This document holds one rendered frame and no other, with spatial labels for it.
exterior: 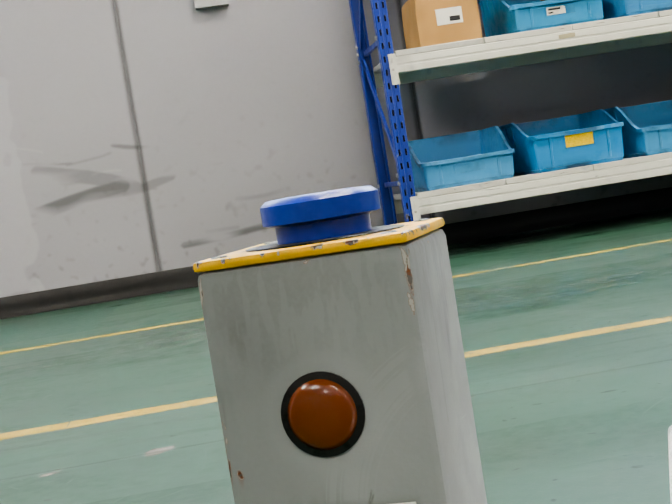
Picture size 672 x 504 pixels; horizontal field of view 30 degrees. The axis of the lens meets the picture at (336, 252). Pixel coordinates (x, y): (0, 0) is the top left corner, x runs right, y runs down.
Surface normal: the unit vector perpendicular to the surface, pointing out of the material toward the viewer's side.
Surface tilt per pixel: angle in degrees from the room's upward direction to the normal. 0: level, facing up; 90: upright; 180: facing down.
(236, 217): 90
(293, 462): 90
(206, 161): 90
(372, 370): 90
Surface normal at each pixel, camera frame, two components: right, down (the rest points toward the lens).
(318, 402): -0.25, 0.04
